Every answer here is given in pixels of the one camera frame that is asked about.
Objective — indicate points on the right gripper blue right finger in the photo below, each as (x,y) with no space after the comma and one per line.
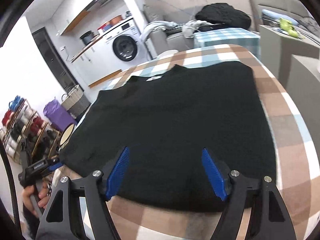
(214,176)

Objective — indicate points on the black jacket on sofa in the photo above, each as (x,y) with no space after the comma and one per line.
(223,13)

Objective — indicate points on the woven laundry basket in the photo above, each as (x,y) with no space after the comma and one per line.
(75,102)

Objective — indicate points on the checkered tablecloth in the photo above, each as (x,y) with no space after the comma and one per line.
(297,161)

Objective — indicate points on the black cooking pot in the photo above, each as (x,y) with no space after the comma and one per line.
(87,37)

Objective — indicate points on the person left hand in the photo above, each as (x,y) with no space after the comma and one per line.
(35,200)

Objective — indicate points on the grey side cabinet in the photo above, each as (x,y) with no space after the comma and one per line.
(277,49)

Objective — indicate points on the wooden shoe rack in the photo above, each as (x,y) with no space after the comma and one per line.
(23,129)

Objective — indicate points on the white washing machine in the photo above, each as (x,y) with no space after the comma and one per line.
(123,48)

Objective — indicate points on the teal checkered cloth table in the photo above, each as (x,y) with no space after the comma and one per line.
(236,36)

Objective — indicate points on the grey sofa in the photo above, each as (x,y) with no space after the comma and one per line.
(169,39)

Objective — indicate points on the white round stool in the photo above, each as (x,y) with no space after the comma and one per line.
(168,53)

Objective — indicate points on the purple bag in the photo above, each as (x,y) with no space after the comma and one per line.
(57,115)

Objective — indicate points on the blue pillow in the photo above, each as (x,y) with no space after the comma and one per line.
(277,16)

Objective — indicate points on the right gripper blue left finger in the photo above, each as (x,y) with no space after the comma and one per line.
(114,172)

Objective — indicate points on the grey white clothes pile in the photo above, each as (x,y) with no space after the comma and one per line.
(188,29)

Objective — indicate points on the black knit sweater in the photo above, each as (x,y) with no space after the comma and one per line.
(166,121)

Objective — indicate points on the green toy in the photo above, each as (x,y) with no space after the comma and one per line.
(287,26)

